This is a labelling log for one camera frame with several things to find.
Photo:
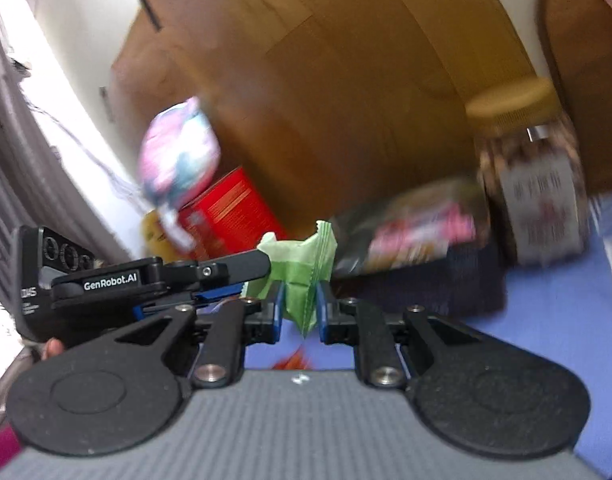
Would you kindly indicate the blue mat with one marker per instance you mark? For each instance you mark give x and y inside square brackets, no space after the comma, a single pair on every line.
[551,310]

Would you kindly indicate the wooden cabinet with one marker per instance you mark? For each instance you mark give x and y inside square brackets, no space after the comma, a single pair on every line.
[326,75]

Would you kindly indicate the green snack packet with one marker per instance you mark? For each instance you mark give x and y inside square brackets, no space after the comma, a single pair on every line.
[298,272]

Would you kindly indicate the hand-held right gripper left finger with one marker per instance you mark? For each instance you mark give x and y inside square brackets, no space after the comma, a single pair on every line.
[280,310]

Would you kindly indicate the dark box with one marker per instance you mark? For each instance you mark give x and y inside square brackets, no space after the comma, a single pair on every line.
[466,280]

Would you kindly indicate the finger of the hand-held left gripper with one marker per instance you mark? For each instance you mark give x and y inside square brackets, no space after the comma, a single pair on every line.
[236,263]
[212,296]

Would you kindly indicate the yellow packet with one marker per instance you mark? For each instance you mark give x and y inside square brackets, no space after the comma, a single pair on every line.
[156,232]

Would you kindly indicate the grey curtain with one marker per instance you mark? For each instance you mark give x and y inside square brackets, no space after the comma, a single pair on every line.
[1,170]

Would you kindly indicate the clear jar with tan lid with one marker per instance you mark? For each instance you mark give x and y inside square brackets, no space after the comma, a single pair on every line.
[533,180]

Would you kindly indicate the black and pink snack bag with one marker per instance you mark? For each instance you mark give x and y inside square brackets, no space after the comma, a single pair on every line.
[411,230]

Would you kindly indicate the pink and blue snack bag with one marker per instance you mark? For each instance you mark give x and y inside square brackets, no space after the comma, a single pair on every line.
[178,152]

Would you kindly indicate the person's left hand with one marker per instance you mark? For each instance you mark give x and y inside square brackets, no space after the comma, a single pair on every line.
[52,349]

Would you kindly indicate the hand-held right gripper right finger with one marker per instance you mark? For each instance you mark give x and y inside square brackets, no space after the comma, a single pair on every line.
[322,316]

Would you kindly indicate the red box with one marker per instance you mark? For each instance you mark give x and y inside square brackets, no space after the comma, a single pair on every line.
[233,215]

